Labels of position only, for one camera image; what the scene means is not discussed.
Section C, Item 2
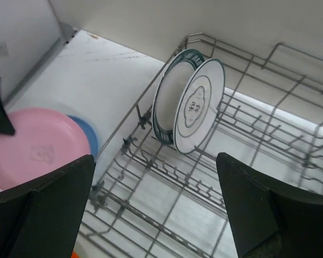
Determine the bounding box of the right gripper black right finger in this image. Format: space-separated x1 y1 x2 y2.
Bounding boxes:
216 152 323 257

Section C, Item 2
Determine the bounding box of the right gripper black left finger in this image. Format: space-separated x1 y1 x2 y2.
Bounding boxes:
0 154 95 257

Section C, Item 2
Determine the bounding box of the orange plastic plate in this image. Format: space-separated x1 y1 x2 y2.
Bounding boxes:
71 252 80 258

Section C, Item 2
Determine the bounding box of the pink plastic plate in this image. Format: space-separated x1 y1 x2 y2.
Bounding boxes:
0 107 90 190

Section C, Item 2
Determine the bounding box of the blue plastic plate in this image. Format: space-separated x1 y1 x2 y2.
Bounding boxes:
68 115 99 157

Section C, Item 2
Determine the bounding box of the white plate with emblem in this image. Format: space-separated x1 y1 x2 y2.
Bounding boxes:
173 58 226 154

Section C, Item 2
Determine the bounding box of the green rimmed white plate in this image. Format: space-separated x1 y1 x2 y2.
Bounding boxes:
152 48 205 145

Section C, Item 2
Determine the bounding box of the aluminium rail frame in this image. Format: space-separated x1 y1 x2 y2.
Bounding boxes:
3 22 79 107

